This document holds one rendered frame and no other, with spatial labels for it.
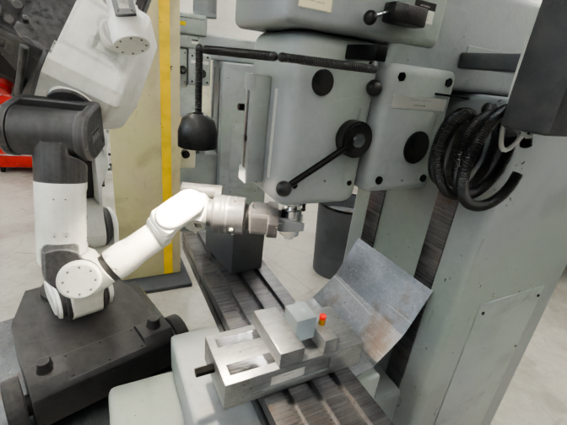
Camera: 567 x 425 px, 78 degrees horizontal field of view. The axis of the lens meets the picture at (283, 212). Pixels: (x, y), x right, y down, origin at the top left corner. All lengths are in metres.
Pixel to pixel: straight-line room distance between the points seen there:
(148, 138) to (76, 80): 1.65
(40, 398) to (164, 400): 0.42
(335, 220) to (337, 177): 2.00
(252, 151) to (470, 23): 0.50
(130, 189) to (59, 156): 1.78
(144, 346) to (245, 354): 0.67
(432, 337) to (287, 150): 0.67
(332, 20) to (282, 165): 0.25
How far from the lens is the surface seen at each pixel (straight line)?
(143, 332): 1.47
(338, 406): 0.88
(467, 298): 1.02
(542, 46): 0.68
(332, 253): 2.85
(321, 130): 0.68
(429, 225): 1.00
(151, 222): 0.81
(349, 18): 0.67
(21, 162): 5.43
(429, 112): 0.82
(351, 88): 0.70
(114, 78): 0.84
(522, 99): 0.68
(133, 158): 2.47
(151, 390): 1.15
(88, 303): 1.51
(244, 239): 1.17
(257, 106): 0.70
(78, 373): 1.41
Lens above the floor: 1.57
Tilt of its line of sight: 22 degrees down
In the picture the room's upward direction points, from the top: 7 degrees clockwise
